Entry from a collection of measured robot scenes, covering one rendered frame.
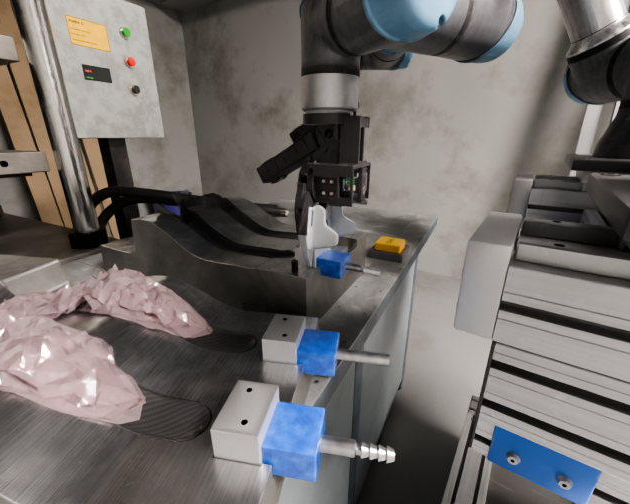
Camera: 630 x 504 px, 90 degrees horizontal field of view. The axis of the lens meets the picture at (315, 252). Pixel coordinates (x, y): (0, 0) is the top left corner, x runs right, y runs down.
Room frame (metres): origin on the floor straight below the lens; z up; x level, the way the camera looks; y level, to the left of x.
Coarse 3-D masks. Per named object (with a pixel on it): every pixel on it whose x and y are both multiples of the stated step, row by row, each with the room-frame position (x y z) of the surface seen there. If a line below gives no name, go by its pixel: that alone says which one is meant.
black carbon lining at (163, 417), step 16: (0, 288) 0.35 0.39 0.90; (208, 336) 0.32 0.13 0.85; (224, 336) 0.32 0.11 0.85; (240, 336) 0.32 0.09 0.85; (240, 352) 0.29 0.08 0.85; (160, 400) 0.22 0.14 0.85; (176, 400) 0.22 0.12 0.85; (192, 400) 0.22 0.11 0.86; (144, 416) 0.20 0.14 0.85; (160, 416) 0.21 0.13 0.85; (176, 416) 0.21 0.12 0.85; (192, 416) 0.21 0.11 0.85; (208, 416) 0.20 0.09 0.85; (144, 432) 0.19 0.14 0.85; (160, 432) 0.19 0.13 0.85; (176, 432) 0.19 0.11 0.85; (192, 432) 0.19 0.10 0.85
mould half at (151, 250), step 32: (160, 224) 0.55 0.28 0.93; (224, 224) 0.63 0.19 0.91; (288, 224) 0.71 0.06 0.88; (128, 256) 0.59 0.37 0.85; (160, 256) 0.54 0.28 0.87; (192, 256) 0.50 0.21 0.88; (224, 256) 0.50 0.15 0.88; (256, 256) 0.50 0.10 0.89; (352, 256) 0.56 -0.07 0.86; (224, 288) 0.47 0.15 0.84; (256, 288) 0.44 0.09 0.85; (288, 288) 0.41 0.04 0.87; (320, 288) 0.44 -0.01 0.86
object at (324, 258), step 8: (296, 248) 0.46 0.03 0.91; (328, 248) 0.48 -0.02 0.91; (296, 256) 0.46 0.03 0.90; (320, 256) 0.45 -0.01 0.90; (328, 256) 0.45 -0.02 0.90; (336, 256) 0.45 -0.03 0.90; (344, 256) 0.45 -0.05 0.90; (304, 264) 0.45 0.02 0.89; (312, 264) 0.45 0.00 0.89; (320, 264) 0.44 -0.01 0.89; (328, 264) 0.44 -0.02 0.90; (336, 264) 0.43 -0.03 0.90; (344, 264) 0.44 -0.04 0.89; (352, 264) 0.44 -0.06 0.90; (328, 272) 0.44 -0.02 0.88; (336, 272) 0.43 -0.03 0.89; (344, 272) 0.44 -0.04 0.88; (360, 272) 0.43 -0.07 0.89; (368, 272) 0.42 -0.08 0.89; (376, 272) 0.42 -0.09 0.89
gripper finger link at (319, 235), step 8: (312, 208) 0.44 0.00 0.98; (320, 208) 0.43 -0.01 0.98; (312, 216) 0.44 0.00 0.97; (320, 216) 0.43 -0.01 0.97; (312, 224) 0.43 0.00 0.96; (320, 224) 0.43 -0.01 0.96; (312, 232) 0.43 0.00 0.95; (320, 232) 0.43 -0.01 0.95; (328, 232) 0.42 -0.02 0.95; (304, 240) 0.43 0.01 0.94; (312, 240) 0.43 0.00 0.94; (320, 240) 0.42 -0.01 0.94; (328, 240) 0.42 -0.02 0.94; (336, 240) 0.41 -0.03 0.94; (304, 248) 0.43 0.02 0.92; (312, 248) 0.43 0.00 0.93; (320, 248) 0.42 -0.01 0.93; (304, 256) 0.43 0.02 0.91; (312, 256) 0.44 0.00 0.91
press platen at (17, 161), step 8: (0, 152) 0.79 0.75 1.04; (8, 152) 0.79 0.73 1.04; (16, 152) 0.80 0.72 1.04; (24, 152) 0.81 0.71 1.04; (32, 152) 0.83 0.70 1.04; (40, 152) 0.84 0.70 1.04; (0, 160) 0.77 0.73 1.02; (8, 160) 0.78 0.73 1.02; (16, 160) 0.79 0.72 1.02; (24, 160) 0.81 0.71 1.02; (32, 160) 0.82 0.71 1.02; (40, 160) 0.84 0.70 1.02; (0, 168) 0.76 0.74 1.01; (8, 168) 0.78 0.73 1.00; (16, 168) 0.79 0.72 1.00; (24, 168) 0.80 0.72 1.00; (32, 168) 0.82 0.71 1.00; (40, 168) 0.83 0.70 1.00; (48, 168) 0.85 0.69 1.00
